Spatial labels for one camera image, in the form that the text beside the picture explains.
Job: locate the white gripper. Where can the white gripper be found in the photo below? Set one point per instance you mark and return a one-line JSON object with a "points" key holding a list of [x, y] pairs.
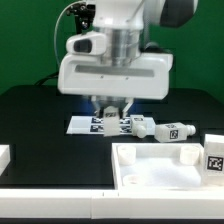
{"points": [[147, 77]]}

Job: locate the white square tabletop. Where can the white square tabletop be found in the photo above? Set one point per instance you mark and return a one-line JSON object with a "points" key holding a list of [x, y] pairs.
{"points": [[158, 166]]}

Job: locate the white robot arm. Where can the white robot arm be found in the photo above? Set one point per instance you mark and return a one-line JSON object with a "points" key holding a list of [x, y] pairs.
{"points": [[113, 62]]}

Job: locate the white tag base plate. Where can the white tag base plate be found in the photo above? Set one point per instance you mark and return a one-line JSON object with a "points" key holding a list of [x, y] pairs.
{"points": [[93, 125]]}

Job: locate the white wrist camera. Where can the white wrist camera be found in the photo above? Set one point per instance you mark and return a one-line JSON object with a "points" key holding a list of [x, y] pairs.
{"points": [[91, 43]]}

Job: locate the white obstacle fence rail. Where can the white obstacle fence rail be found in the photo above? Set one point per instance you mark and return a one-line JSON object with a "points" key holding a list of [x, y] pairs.
{"points": [[110, 204]]}

